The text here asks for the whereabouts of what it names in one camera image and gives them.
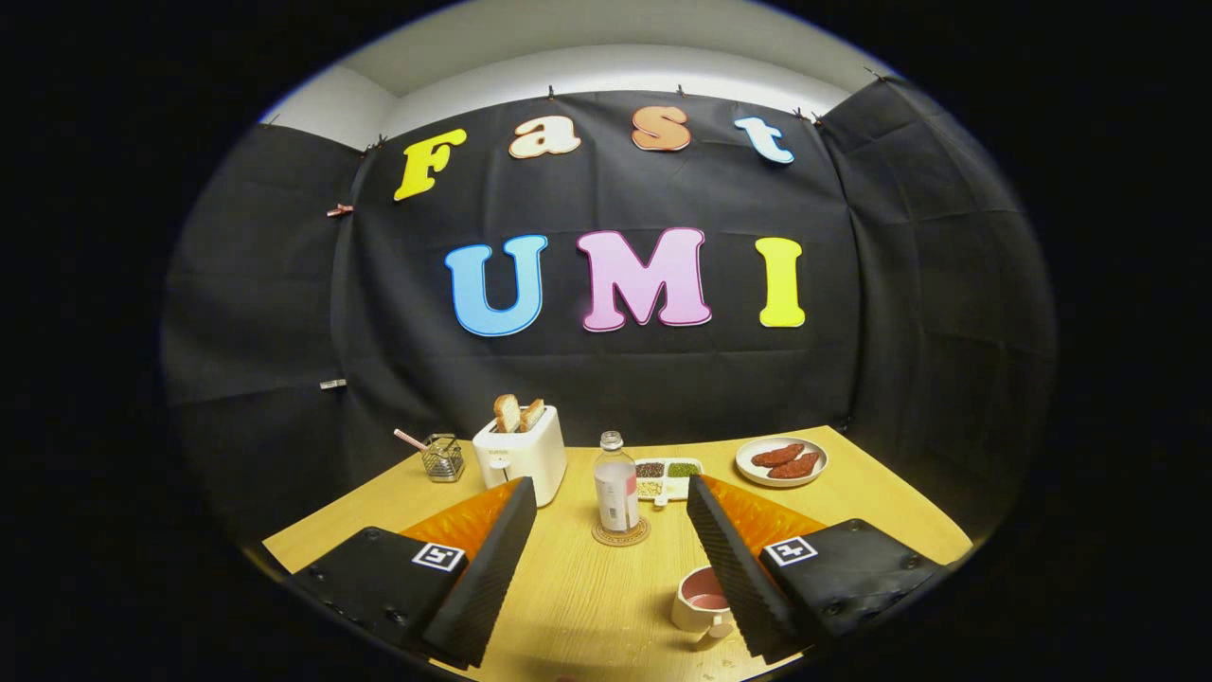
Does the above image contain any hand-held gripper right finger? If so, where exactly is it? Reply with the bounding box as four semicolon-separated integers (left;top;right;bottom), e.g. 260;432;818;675
686;474;948;664

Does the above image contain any white toaster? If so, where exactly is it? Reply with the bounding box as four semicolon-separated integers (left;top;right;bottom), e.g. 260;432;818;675
472;405;568;508

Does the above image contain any round wooden coaster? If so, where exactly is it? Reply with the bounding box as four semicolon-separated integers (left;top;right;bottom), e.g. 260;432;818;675
592;514;652;548

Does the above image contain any wire mesh holder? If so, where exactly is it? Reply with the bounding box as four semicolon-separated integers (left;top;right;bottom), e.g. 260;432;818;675
421;434;466;483

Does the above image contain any cream cup with wooden handle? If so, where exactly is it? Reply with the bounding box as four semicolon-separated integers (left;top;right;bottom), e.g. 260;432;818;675
670;565;736;643

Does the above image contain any clear juice bottle white label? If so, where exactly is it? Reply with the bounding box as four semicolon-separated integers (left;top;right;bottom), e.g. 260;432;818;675
594;431;641;534

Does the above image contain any white divided dish with grains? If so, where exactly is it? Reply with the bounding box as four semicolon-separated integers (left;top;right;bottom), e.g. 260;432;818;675
634;458;704;508

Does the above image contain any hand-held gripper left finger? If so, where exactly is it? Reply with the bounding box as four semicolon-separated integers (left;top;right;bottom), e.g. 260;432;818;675
292;476;539;669

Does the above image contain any wooden table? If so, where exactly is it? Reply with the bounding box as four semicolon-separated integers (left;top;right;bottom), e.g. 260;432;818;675
262;424;974;682

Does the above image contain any white round plate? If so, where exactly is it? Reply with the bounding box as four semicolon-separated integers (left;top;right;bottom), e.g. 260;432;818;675
735;436;829;489

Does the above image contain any black backdrop cloth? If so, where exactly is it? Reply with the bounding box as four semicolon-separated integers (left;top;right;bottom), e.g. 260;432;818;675
161;76;1057;550

